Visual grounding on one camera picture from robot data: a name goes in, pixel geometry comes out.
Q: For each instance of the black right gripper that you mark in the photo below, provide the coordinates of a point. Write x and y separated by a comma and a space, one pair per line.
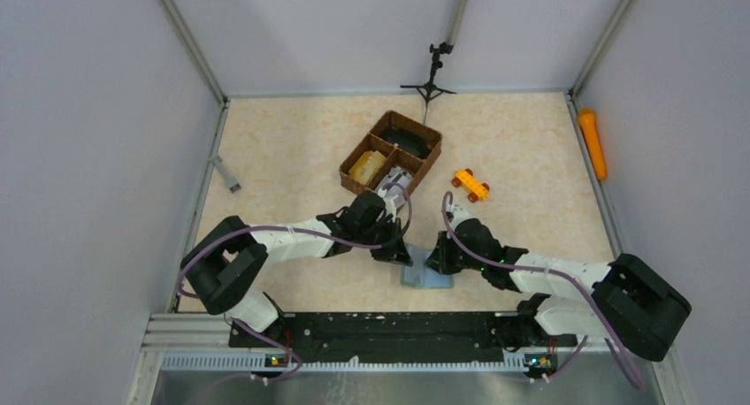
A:
443, 256

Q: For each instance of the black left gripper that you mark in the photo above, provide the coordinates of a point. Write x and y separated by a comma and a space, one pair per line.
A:
389, 249

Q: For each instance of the green leather card holder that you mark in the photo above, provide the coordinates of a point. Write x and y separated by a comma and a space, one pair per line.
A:
419, 275

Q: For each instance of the brown woven divided basket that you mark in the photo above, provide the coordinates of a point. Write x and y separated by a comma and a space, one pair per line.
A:
403, 142

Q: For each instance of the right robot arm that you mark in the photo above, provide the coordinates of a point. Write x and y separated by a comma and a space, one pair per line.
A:
624, 300

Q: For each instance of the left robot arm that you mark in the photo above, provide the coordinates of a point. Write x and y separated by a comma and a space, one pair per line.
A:
222, 268

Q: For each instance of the small orange red object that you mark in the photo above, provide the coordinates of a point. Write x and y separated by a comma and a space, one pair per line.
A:
475, 191

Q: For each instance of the yellow item in basket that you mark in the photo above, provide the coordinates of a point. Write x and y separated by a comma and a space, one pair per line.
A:
366, 166

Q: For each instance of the black mini tripod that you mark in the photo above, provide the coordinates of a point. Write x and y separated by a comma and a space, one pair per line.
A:
429, 90

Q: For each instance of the grey small tool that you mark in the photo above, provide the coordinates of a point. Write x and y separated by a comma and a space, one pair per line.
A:
231, 182

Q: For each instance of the grey pole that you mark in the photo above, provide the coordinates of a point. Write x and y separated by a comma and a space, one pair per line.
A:
456, 18

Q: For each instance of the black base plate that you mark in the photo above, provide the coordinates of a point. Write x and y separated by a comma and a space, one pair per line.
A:
410, 337

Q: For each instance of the orange cylindrical handle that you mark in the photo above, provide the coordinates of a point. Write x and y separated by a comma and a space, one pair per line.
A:
587, 122

